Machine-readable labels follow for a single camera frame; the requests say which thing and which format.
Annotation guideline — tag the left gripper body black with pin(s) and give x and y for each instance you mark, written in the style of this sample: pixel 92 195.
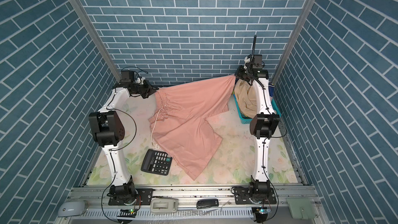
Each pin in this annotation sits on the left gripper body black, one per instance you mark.
pixel 140 89

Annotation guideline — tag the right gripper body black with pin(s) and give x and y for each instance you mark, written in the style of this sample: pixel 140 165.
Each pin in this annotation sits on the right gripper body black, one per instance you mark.
pixel 243 73

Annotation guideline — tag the pink shorts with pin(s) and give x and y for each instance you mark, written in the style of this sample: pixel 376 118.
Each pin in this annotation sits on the pink shorts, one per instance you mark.
pixel 180 127

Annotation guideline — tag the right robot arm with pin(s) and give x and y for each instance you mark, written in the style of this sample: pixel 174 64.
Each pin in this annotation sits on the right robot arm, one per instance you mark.
pixel 262 126

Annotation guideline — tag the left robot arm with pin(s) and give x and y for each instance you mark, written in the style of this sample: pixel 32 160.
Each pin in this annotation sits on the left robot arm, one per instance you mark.
pixel 108 132

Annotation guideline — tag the beige shorts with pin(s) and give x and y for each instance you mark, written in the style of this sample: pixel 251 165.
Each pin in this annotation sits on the beige shorts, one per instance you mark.
pixel 246 98

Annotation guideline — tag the teal plastic basket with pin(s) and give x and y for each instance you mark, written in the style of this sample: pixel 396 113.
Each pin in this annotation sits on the teal plastic basket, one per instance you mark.
pixel 243 118

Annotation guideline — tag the black desk calculator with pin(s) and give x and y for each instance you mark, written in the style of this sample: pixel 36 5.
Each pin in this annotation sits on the black desk calculator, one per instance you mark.
pixel 156 162

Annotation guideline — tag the beige plastic holder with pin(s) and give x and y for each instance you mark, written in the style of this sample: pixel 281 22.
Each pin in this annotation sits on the beige plastic holder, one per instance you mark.
pixel 164 205

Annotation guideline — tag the left circuit board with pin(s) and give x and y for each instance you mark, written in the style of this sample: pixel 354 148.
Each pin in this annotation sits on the left circuit board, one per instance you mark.
pixel 127 213

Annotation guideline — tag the circuit board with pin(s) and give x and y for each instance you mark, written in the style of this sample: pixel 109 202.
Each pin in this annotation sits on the circuit board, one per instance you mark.
pixel 127 213
pixel 261 210

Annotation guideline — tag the black car key fob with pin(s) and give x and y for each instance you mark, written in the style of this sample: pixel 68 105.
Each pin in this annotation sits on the black car key fob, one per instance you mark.
pixel 207 203

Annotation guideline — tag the grey computer mouse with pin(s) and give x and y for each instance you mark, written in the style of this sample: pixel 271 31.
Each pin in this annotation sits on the grey computer mouse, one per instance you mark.
pixel 73 208

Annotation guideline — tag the right circuit board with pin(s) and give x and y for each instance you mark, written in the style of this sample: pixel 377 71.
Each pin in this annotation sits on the right circuit board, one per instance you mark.
pixel 261 210

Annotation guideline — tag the green leather wallet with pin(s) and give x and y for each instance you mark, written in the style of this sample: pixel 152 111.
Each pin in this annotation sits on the green leather wallet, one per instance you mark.
pixel 301 208

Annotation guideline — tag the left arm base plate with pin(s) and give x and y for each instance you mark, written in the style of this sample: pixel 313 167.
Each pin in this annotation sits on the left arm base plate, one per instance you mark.
pixel 141 196

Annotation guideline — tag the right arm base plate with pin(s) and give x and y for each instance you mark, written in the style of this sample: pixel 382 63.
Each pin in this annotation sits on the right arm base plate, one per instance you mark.
pixel 242 196

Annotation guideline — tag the aluminium front rail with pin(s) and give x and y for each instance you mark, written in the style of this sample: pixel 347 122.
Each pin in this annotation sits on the aluminium front rail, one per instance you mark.
pixel 189 195

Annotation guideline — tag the white slotted cable duct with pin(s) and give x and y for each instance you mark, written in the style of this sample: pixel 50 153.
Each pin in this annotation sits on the white slotted cable duct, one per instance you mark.
pixel 185 213

